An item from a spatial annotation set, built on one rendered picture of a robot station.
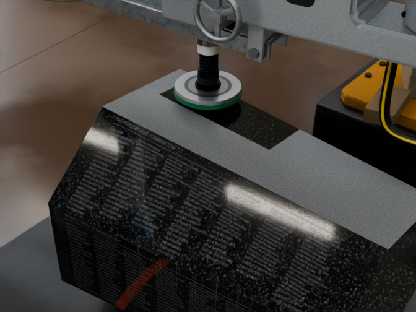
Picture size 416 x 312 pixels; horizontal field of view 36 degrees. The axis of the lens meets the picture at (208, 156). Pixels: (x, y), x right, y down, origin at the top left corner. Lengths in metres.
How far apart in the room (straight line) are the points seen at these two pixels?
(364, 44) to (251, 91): 2.29
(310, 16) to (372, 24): 0.16
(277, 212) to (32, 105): 2.39
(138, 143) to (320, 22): 0.66
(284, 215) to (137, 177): 0.48
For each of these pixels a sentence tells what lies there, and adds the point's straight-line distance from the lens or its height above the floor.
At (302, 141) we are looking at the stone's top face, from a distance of 1.89.
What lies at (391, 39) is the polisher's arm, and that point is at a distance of 1.59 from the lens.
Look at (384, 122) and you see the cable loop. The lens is 1.79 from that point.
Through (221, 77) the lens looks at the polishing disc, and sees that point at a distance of 2.08.
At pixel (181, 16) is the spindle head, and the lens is 1.84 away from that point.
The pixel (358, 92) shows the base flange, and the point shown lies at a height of 0.78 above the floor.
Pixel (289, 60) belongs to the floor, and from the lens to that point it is 4.25.
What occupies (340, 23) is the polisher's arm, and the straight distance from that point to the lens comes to 1.62.
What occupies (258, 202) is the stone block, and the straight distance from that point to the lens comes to 1.70.
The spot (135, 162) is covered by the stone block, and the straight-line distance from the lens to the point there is 1.91.
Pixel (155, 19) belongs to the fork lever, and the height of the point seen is 1.13.
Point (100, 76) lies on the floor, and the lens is 4.05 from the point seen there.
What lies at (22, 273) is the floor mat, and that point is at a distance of 2.73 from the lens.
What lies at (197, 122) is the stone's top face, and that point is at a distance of 1.95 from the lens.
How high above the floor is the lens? 1.92
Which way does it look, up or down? 36 degrees down
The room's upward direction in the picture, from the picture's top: 1 degrees clockwise
